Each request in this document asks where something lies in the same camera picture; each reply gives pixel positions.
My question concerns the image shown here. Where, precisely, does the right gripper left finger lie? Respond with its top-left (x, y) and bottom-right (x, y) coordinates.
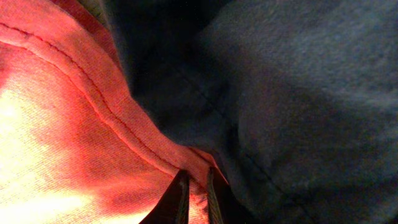
top-left (139, 170), bottom-right (190, 224)

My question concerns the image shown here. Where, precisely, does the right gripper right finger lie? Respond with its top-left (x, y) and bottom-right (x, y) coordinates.
top-left (207, 167), bottom-right (249, 224)

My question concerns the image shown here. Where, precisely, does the red soccer t-shirt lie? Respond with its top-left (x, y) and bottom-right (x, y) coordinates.
top-left (1, 1), bottom-right (214, 223)

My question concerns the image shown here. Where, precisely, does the navy blue shirt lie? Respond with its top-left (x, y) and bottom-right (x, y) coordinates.
top-left (101, 0), bottom-right (397, 223)

